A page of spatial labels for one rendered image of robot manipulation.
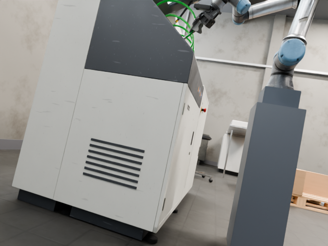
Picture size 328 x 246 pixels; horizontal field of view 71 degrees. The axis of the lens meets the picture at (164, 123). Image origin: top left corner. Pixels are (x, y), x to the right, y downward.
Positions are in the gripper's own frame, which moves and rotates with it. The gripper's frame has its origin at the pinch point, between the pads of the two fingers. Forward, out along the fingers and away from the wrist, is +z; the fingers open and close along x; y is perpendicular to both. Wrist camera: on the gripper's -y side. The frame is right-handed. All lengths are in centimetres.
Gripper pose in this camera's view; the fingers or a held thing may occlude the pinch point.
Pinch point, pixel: (191, 30)
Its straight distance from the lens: 159.5
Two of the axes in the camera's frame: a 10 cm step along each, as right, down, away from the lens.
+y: 5.4, 7.8, -3.2
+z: -6.3, 6.2, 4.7
